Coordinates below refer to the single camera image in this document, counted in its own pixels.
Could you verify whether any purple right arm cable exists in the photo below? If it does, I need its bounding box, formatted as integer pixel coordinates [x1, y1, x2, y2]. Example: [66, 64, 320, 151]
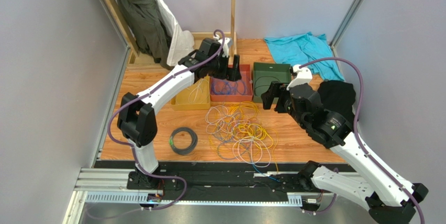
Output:
[298, 57, 427, 224]

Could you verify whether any green plastic bin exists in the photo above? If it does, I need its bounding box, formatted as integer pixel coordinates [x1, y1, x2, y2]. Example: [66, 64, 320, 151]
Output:
[253, 62, 291, 103]

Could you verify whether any yellow cable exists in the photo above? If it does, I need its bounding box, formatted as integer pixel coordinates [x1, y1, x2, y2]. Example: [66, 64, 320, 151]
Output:
[207, 100, 280, 174]

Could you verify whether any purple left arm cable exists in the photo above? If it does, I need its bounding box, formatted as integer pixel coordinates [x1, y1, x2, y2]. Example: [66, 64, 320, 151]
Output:
[106, 29, 226, 179]

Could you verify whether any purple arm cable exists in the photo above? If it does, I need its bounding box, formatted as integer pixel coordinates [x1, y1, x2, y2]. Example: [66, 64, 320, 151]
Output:
[106, 29, 226, 179]
[298, 57, 427, 224]

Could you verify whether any white cable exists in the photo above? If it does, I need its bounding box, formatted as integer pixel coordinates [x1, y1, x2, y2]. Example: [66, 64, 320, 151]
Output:
[177, 77, 210, 105]
[205, 103, 272, 168]

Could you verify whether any yellow plastic bin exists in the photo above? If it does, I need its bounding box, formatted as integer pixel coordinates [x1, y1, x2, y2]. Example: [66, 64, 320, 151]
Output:
[170, 76, 210, 110]

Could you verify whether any cyan cloth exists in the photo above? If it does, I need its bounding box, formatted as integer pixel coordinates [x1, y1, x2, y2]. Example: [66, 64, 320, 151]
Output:
[264, 32, 344, 81]

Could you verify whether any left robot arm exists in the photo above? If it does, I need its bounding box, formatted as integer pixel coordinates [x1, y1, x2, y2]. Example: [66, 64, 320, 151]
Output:
[117, 37, 241, 174]

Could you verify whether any red plastic bin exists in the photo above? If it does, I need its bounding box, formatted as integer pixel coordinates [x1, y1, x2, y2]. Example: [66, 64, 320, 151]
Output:
[210, 64, 253, 103]

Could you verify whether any black cloth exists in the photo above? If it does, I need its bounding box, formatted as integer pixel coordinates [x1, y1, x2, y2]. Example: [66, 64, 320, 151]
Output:
[317, 80, 356, 123]

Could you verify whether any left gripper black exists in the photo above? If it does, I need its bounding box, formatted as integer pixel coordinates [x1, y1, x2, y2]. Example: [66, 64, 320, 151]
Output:
[207, 53, 241, 83]

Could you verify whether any aluminium frame rail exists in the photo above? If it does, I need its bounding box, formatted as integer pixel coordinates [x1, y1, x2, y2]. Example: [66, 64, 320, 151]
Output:
[63, 168, 315, 223]

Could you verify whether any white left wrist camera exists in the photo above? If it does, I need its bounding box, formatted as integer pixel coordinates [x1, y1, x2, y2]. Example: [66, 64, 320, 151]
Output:
[214, 36, 233, 58]

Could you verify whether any olive green cloth hanging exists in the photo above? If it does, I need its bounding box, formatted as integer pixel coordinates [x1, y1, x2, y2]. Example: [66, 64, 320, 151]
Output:
[117, 0, 173, 70]

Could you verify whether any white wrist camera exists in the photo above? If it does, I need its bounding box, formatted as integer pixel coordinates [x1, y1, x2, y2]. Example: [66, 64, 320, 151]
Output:
[286, 64, 313, 91]
[214, 36, 233, 58]

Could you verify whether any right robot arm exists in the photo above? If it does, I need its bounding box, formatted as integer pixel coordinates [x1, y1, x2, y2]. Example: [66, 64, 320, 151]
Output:
[261, 82, 428, 223]

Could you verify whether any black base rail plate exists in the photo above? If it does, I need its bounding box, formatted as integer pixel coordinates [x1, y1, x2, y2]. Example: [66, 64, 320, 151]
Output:
[127, 162, 323, 203]

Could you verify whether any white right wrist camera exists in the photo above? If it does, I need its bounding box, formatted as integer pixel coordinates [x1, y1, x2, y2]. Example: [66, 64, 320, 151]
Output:
[286, 64, 313, 91]

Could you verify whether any black thin cable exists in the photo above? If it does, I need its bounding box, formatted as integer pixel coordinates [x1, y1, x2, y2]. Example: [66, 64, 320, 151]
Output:
[253, 75, 280, 97]

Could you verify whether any wooden frame stand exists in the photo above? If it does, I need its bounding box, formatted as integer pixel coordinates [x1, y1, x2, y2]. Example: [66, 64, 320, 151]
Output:
[103, 0, 237, 64]

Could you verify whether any blue cable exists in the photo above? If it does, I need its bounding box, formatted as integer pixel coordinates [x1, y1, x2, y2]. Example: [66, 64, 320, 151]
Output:
[212, 79, 250, 96]
[210, 79, 249, 97]

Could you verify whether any grey coiled cable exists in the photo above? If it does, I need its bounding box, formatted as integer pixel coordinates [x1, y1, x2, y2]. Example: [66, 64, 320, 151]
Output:
[169, 127, 198, 156]

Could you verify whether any white cloth hanging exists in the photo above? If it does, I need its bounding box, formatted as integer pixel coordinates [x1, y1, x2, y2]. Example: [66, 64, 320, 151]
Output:
[155, 0, 195, 67]

